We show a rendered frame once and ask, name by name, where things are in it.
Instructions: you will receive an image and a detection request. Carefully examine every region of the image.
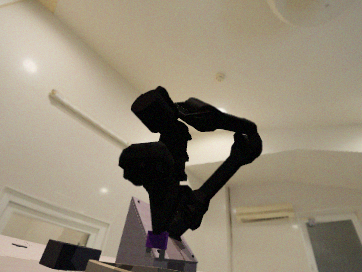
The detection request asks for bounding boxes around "tan rectangular tray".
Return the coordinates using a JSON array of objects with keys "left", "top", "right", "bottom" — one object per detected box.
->
[{"left": 85, "top": 259, "right": 181, "bottom": 272}]

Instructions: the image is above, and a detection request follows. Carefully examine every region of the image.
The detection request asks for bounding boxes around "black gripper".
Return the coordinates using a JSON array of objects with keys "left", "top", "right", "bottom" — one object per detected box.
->
[{"left": 121, "top": 138, "right": 196, "bottom": 235}]

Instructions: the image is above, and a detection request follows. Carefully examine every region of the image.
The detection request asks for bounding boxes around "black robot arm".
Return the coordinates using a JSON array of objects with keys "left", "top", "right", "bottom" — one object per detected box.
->
[{"left": 118, "top": 86, "right": 263, "bottom": 242}]

